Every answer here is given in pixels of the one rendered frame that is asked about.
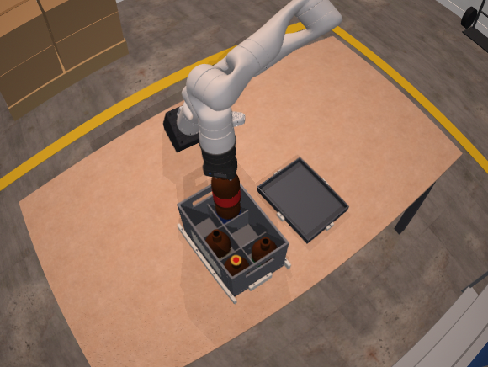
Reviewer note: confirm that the brown glass bottle with red label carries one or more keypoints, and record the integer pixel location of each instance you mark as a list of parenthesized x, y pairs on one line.
[(226, 194)]

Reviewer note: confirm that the brown bottle with green band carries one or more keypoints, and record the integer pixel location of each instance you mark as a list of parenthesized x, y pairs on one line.
[(236, 264)]

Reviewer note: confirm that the dark grey divided crate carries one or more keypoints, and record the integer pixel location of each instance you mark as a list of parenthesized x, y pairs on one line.
[(245, 229)]

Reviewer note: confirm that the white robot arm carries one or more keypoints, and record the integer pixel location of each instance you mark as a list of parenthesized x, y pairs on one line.
[(210, 85)]

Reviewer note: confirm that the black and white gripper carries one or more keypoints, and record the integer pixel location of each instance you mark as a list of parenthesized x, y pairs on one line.
[(220, 154)]

